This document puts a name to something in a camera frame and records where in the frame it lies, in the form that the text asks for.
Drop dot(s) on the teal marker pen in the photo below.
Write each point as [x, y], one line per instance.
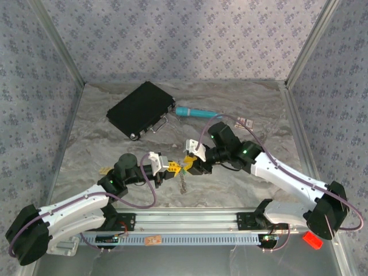
[195, 112]

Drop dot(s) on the red plastic block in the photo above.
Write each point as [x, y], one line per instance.
[313, 241]

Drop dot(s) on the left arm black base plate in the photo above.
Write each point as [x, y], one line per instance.
[126, 221]

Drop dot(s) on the playing card box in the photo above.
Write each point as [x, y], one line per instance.
[246, 124]

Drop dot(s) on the white plastic bracket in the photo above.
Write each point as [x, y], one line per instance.
[67, 247]

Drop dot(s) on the right circuit board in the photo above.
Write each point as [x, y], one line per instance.
[269, 238]

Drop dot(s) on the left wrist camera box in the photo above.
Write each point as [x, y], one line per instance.
[158, 162]

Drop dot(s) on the aluminium side rail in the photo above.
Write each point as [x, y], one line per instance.
[73, 115]
[293, 115]

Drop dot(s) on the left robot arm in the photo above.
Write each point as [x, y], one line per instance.
[72, 202]

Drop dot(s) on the orange tag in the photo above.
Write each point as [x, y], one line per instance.
[153, 241]

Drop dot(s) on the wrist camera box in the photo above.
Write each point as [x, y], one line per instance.
[194, 148]
[158, 162]

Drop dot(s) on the left circuit board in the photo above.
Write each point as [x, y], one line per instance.
[106, 239]

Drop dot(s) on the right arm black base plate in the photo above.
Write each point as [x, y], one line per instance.
[244, 220]

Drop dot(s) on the circuit board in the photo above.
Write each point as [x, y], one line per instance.
[269, 238]
[106, 239]

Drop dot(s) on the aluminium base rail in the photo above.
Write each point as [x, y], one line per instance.
[187, 220]

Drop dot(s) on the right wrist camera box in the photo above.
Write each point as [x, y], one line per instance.
[194, 148]

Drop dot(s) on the black hard case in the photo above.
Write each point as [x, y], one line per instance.
[141, 112]

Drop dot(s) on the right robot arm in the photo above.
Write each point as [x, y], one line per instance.
[287, 178]

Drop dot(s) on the aluminium frame post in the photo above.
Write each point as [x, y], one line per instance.
[59, 43]
[312, 43]

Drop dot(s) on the yellow key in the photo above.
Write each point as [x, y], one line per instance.
[105, 171]

